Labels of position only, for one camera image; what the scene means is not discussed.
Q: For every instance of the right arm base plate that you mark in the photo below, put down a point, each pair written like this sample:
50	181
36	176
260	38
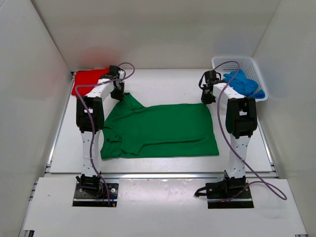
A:
229	193

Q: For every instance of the folded red t shirt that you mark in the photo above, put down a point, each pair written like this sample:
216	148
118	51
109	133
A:
89	77

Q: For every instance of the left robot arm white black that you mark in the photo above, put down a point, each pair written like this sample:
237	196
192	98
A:
91	88

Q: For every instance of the aluminium rail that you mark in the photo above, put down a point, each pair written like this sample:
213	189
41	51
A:
271	174
60	121

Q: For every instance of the green t shirt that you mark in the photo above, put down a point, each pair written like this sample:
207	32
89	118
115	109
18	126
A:
132	130

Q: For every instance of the blue t shirt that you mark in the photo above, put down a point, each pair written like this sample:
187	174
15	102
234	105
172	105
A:
243	85

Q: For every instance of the aluminium rail front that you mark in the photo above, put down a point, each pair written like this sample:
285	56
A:
271	174

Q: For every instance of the aluminium rail left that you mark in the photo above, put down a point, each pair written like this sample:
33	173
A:
60	121

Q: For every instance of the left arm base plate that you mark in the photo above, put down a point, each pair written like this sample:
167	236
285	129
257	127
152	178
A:
92	196

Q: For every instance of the white plastic basket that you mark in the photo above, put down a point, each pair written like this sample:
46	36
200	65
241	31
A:
227	64

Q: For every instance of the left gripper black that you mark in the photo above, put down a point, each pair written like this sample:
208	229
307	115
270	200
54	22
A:
119	96

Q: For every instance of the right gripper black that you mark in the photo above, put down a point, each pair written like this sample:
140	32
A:
205	100

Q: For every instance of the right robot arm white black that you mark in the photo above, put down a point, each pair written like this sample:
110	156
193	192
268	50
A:
240	122

